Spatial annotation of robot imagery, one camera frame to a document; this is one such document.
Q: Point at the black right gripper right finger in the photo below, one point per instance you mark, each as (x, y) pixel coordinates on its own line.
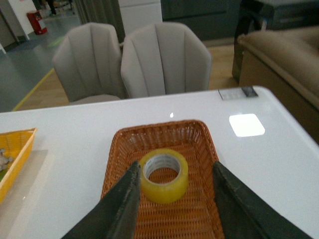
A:
(244, 215)

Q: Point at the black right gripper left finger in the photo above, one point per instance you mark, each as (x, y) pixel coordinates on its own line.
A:
(115, 216)

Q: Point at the yellow clear tape roll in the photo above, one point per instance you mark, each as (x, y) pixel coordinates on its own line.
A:
(164, 193)

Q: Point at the brown wicker basket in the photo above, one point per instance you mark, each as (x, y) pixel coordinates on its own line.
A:
(195, 215)

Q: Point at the yellow woven basket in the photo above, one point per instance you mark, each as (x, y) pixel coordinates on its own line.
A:
(18, 145)

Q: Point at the table corner label sticker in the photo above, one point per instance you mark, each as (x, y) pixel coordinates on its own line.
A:
(237, 93)

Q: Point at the small panda toy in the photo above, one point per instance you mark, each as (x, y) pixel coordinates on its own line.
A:
(4, 161)

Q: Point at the left grey upholstered chair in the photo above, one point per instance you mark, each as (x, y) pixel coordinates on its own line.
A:
(88, 63)

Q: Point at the grey upholstered chair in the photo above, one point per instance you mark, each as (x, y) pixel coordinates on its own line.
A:
(164, 58)
(88, 63)

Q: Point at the beige sofa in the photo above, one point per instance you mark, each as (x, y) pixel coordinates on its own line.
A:
(287, 63)

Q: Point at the right grey upholstered chair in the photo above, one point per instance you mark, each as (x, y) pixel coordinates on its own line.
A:
(164, 58)

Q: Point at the dark grey counter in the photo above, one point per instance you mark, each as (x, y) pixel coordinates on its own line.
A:
(208, 19)

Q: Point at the white drawer cabinet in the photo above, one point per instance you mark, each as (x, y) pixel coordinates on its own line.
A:
(138, 13)

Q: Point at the grey curtain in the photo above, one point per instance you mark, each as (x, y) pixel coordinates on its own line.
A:
(101, 11)

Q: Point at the red cabinet box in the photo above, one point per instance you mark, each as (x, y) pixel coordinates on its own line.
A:
(36, 22)

